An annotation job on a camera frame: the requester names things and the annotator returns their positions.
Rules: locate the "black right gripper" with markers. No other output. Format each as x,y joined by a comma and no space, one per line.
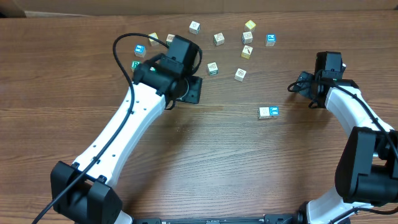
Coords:
304,84

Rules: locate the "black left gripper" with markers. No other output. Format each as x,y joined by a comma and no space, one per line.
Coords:
193,94

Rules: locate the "blue T umbrella block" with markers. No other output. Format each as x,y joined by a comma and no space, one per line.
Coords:
273,111

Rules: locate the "plain white wooden block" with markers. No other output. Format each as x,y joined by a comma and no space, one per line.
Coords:
264,113

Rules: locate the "green R letter block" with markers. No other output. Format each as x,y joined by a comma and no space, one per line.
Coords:
134,65

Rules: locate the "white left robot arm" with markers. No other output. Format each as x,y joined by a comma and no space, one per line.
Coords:
84,190

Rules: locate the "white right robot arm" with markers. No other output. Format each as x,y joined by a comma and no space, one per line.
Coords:
366,175

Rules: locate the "green edged picture block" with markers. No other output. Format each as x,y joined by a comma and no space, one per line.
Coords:
212,69

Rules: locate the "white picture block lower right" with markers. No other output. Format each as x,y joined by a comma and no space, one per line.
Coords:
240,74

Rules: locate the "white picture block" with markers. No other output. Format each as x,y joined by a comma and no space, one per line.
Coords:
247,37
240,74
218,39

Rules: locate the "green B picture block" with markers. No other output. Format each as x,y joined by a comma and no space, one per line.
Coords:
169,39

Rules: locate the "white picture block centre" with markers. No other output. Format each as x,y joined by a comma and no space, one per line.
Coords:
218,39

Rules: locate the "yellow top block left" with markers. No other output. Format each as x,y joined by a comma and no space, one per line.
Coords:
153,41

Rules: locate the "blue P letter block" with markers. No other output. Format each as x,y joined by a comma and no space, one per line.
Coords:
270,40

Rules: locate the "white butterfly block top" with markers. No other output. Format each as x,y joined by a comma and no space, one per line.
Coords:
194,27

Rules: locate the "blue top block left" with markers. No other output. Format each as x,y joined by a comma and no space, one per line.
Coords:
140,51

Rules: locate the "yellow block red picture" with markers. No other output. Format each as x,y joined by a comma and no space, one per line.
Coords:
246,52

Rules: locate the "yellow top block right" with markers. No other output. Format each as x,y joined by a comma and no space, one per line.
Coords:
250,26

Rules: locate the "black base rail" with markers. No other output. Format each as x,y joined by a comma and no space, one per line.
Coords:
287,218

